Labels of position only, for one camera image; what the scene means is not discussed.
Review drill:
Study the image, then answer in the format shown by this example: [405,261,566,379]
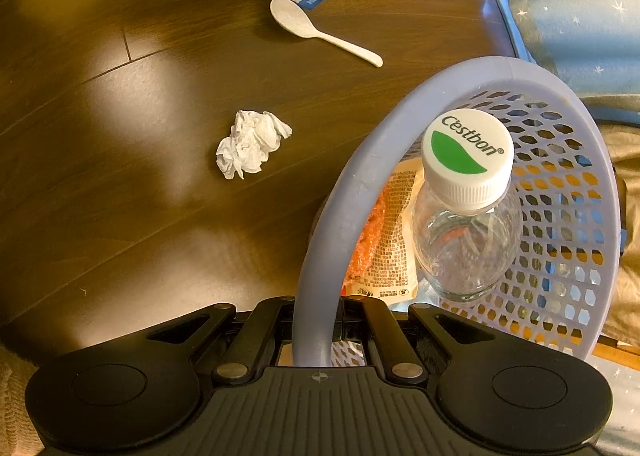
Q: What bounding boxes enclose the blue star-printed blanket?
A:
[500,0,640,104]

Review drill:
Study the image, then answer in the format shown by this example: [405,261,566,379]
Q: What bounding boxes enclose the lavender perforated plastic basket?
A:
[292,56,622,370]

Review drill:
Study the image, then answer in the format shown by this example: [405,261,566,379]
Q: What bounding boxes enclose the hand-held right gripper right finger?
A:
[344,295,493,383]

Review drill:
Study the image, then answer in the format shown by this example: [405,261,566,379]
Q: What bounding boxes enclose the clear plastic water bottle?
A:
[412,108,524,302]

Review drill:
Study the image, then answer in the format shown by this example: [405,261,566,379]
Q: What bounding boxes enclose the white tissue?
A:
[216,109,294,181]

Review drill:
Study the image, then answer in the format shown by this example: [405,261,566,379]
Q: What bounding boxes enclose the white plastic spoon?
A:
[270,0,384,68]

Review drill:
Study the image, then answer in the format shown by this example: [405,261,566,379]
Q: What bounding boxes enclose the orange snack packet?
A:
[345,159,426,306]

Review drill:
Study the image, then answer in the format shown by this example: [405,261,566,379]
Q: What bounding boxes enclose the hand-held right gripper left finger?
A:
[146,294,299,384]

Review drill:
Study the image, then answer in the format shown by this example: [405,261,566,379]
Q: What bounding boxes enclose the beige rug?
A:
[0,333,43,456]

